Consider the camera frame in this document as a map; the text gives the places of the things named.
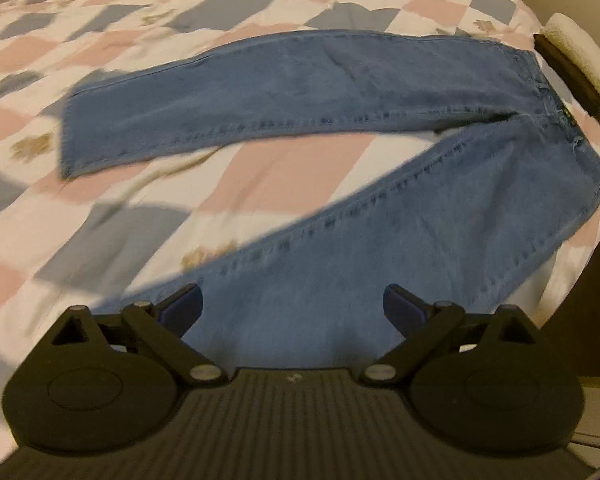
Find checkered pink grey blanket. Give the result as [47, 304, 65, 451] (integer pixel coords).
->
[0, 0, 600, 361]

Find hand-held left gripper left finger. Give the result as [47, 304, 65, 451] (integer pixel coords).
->
[50, 282, 232, 389]

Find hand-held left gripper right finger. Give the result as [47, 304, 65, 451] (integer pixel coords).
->
[362, 283, 541, 389]

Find blue jeans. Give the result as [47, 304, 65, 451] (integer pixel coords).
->
[60, 29, 600, 370]

